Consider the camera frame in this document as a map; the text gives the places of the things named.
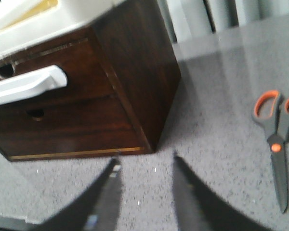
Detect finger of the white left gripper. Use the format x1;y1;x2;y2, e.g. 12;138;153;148
0;65;67;105

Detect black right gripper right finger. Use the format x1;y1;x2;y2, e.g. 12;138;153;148
172;151;270;231

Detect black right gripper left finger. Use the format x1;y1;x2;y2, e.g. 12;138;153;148
31;158;122;231

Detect wooden drawer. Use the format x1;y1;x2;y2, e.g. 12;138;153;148
0;40;117;111
0;96;145;161

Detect grey orange scissors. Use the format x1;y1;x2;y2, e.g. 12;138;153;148
252;90;289;213

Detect dark wooden drawer cabinet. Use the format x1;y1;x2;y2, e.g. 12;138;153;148
0;0;181;159

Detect white tray on cabinet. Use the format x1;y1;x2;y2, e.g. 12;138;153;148
0;0;122;60

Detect grey window curtain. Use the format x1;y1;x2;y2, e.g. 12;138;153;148
158;0;289;43

